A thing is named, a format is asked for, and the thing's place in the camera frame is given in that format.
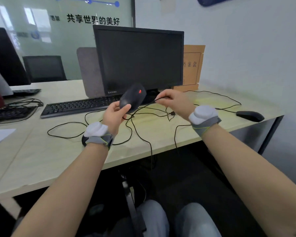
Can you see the person's right hand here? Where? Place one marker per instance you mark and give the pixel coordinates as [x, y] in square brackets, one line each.
[178, 102]

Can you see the person's left hand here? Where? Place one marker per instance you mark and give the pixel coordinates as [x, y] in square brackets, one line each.
[114, 118]

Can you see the person's left forearm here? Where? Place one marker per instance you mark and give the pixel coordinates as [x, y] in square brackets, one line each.
[64, 194]

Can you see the person's right forearm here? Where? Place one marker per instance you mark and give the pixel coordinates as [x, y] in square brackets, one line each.
[249, 170]

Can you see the person's left leg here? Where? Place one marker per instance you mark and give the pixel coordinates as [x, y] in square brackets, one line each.
[154, 219]

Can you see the person's leg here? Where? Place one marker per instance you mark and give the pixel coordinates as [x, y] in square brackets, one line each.
[197, 222]
[154, 219]

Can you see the person's right leg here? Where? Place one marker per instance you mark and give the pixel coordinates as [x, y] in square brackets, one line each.
[197, 222]

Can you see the brown cardboard file box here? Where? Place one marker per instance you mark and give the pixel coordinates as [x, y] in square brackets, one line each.
[193, 69]

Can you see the grey felt divider panel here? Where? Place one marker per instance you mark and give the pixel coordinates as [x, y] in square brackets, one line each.
[88, 74]

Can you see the black computer monitor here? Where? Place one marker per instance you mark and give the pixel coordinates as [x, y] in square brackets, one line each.
[5, 59]
[140, 59]

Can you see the pale wooden table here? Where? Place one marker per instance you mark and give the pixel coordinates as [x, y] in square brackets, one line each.
[54, 85]
[64, 165]

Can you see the grey table side panel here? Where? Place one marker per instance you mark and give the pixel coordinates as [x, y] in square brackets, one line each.
[251, 135]

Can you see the printed glass partition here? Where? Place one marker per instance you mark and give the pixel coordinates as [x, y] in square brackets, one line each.
[71, 46]

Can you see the black office chair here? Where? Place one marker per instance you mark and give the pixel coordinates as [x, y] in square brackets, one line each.
[44, 69]

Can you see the thin black keyboard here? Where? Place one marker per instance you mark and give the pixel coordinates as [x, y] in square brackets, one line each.
[27, 92]

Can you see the white printed paper sheet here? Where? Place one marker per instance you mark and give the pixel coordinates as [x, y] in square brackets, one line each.
[0, 136]

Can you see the white desk stand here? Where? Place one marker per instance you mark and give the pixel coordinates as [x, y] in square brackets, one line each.
[0, 83]

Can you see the black metal table frame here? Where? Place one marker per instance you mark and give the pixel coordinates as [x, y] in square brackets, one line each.
[271, 135]

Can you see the blue framed wall board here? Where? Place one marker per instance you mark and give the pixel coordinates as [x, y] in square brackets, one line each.
[207, 1]

